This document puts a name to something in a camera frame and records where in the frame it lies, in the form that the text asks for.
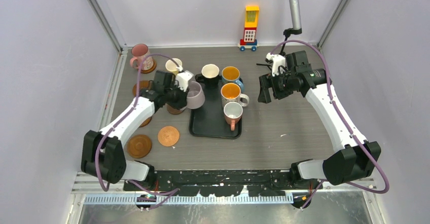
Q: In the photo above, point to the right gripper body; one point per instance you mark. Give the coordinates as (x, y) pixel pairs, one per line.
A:
(282, 85)

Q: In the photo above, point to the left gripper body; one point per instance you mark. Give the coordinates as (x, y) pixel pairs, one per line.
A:
(175, 97)

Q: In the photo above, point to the dark walnut round coaster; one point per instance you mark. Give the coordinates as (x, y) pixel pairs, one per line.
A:
(174, 111)

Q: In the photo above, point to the lilac ribbed mug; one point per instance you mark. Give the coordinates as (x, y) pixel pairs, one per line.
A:
(195, 96)

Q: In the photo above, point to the yellow mug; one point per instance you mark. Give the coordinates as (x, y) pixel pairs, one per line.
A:
(171, 66)

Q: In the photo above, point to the black white-inside mug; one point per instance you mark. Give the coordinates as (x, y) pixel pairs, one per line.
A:
(209, 76)

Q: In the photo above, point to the black plastic tray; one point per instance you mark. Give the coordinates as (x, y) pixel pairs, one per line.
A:
(208, 120)

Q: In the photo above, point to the salmon pink mug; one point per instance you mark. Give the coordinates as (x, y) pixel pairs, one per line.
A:
(232, 113)

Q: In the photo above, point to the dusty pink mug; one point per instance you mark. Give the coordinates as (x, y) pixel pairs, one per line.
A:
(139, 53)

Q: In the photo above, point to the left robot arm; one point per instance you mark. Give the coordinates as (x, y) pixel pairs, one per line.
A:
(103, 150)

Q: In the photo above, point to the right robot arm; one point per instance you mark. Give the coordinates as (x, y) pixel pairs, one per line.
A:
(350, 161)

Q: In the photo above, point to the brown wooden saucer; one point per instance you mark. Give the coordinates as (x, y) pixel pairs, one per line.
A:
(141, 86)
(139, 146)
(148, 66)
(146, 122)

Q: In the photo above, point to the blue orange-inside mug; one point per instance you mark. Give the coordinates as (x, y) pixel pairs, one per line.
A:
(231, 74)

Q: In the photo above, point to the white floral orange-inside mug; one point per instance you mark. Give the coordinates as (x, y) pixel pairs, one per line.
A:
(231, 92)

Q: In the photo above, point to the brown wooden saucer far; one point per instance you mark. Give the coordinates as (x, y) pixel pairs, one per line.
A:
(148, 66)

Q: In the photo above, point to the colourful toy block tower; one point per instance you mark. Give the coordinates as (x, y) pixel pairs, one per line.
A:
(249, 40)

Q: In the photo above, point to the black tripod stand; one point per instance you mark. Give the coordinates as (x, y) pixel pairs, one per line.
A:
(287, 33)

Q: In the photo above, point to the brown wooden saucer near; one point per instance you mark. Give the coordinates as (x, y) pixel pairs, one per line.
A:
(139, 146)

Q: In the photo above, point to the grey metal pole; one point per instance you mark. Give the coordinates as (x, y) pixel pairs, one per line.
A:
(295, 14)

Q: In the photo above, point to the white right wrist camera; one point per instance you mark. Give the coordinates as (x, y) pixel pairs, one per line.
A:
(278, 64)

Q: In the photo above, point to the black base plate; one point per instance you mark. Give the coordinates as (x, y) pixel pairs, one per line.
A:
(222, 183)

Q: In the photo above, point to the aluminium rail frame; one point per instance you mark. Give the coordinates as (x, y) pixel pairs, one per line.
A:
(88, 187)

